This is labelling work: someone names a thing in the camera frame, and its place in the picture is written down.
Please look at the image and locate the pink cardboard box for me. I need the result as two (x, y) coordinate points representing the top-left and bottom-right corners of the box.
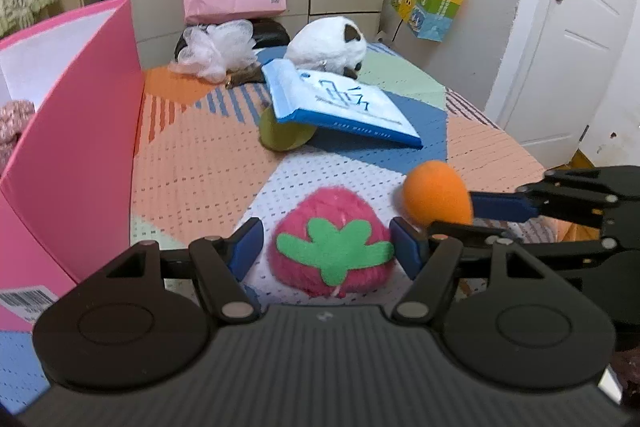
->
(0, 0), (146, 333)

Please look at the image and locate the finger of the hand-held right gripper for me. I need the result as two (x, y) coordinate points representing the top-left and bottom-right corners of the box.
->
(470, 166), (640, 226)
(430, 221), (640, 271)

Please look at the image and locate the white door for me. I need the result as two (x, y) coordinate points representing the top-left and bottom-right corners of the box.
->
(485, 0), (640, 168)

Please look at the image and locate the pink floral cloth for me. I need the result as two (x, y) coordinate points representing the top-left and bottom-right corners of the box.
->
(0, 101), (37, 168)

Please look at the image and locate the olive green soft ball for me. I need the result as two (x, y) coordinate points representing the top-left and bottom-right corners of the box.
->
(258, 107), (317, 152)

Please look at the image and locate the white mesh bath pouf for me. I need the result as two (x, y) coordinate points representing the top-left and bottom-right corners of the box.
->
(167, 19), (257, 82)

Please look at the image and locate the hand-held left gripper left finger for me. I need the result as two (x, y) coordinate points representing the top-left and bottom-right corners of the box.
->
(102, 217), (265, 326)

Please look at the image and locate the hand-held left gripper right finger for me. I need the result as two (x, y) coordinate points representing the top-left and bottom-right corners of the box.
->
(389, 217), (567, 326)

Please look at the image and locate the black hard-shell suitcase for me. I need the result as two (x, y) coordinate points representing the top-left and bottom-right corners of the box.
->
(174, 19), (292, 62)

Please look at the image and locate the blue wet wipes pack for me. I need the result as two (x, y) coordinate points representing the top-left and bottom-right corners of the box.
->
(261, 59), (423, 150)

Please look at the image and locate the white plush cat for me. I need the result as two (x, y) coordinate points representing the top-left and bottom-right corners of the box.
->
(227, 17), (368, 88)

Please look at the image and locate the pink strawberry plush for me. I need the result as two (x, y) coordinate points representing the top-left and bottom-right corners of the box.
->
(266, 187), (396, 299)

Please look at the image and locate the orange makeup sponge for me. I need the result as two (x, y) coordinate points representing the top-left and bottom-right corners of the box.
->
(402, 160), (474, 230)

